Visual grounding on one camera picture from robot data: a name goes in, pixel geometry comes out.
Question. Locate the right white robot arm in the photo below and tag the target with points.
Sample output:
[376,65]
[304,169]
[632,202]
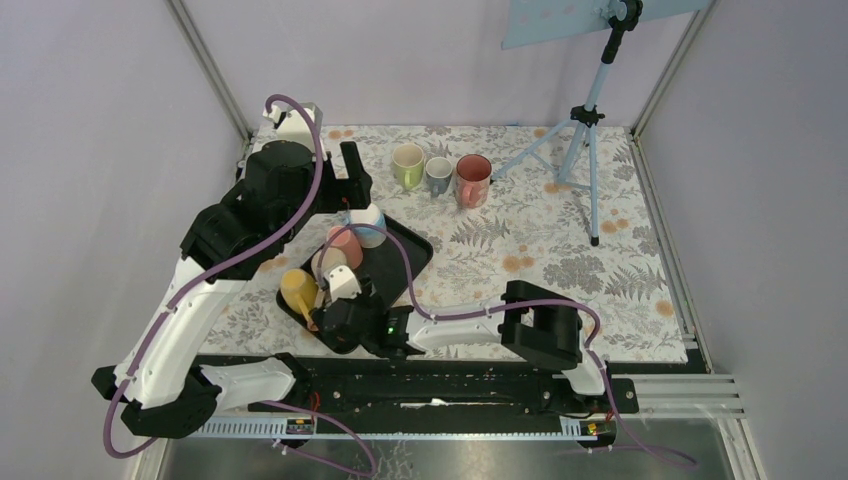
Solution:
[543,328]

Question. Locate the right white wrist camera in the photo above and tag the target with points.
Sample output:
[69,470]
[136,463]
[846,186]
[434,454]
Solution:
[342,283]

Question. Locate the plain pink mug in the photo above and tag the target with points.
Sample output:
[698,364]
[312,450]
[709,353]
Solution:
[348,244]

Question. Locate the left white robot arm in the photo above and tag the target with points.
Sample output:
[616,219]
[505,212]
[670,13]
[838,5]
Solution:
[160,390]

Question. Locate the light green mug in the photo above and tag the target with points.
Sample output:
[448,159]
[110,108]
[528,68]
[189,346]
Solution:
[408,161]

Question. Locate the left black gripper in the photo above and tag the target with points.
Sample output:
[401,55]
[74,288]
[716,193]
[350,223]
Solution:
[353,192]

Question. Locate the yellow mug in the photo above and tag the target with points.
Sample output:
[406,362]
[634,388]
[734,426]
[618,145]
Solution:
[299,291]

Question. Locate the grey mug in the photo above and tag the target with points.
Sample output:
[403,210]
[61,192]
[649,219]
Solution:
[439,172]

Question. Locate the cream floral mug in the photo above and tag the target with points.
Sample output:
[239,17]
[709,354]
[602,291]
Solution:
[325,261]

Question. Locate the light blue mug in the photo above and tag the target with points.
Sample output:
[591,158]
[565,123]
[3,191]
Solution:
[369,226]

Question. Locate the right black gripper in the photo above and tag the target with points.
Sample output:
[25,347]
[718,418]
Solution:
[372,303]

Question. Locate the floral tablecloth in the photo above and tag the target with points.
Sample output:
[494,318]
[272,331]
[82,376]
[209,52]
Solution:
[533,229]

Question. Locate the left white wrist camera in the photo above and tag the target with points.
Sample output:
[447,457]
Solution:
[290,126]

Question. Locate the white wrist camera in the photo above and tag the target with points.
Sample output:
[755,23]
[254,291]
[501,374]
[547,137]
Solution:
[290,126]
[342,283]

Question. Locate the black plastic tray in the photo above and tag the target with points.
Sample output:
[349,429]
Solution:
[382,272]

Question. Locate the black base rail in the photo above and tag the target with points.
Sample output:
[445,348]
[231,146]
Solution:
[378,396]

